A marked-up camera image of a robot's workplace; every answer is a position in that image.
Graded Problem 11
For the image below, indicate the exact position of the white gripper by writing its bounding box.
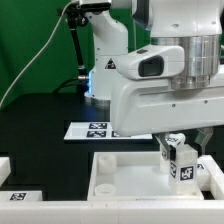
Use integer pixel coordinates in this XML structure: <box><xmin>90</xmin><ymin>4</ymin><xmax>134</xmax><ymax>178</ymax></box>
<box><xmin>110</xmin><ymin>45</ymin><xmax>224</xmax><ymax>161</ymax></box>

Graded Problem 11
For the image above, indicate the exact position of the white square tabletop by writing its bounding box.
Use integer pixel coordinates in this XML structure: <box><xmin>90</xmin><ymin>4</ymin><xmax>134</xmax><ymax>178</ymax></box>
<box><xmin>87</xmin><ymin>152</ymin><xmax>204</xmax><ymax>201</ymax></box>

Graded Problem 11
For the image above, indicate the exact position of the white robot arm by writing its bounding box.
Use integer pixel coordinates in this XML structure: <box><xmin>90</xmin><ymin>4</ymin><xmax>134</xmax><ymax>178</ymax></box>
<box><xmin>80</xmin><ymin>0</ymin><xmax>224</xmax><ymax>145</ymax></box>

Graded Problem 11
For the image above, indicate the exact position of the white fiducial marker sheet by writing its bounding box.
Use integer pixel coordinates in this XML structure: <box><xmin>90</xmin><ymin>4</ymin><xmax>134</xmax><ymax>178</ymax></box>
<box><xmin>63</xmin><ymin>121</ymin><xmax>154</xmax><ymax>141</ymax></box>

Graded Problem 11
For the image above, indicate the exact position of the white right wall block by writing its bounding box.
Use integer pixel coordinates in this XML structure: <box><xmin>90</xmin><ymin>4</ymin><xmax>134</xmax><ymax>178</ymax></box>
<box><xmin>199</xmin><ymin>155</ymin><xmax>224</xmax><ymax>200</ymax></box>

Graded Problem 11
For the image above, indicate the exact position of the white wall block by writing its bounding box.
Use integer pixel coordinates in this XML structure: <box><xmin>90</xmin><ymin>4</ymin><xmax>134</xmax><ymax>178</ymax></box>
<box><xmin>0</xmin><ymin>157</ymin><xmax>11</xmax><ymax>186</ymax></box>
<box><xmin>199</xmin><ymin>155</ymin><xmax>224</xmax><ymax>200</ymax></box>

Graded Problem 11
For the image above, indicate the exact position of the camera on mount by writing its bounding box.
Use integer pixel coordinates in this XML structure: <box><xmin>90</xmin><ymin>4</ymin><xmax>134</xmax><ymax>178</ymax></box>
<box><xmin>79</xmin><ymin>0</ymin><xmax>112</xmax><ymax>11</ymax></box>

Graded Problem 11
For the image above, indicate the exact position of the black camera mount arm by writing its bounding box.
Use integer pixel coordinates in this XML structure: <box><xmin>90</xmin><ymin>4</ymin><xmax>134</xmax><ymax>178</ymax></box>
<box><xmin>54</xmin><ymin>2</ymin><xmax>89</xmax><ymax>94</ymax></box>

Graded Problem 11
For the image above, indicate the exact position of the white left wall block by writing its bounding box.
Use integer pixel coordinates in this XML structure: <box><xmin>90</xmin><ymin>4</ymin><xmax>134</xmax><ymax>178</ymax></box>
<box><xmin>0</xmin><ymin>157</ymin><xmax>11</xmax><ymax>186</ymax></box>

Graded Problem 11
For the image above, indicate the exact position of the white front wall rail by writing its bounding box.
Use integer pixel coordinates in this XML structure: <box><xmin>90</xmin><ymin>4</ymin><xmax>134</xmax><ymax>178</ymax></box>
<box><xmin>0</xmin><ymin>201</ymin><xmax>224</xmax><ymax>224</ymax></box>

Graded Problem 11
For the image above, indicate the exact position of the grey cable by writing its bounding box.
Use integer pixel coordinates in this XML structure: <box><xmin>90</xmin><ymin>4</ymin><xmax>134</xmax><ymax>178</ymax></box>
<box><xmin>0</xmin><ymin>0</ymin><xmax>81</xmax><ymax>108</ymax></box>

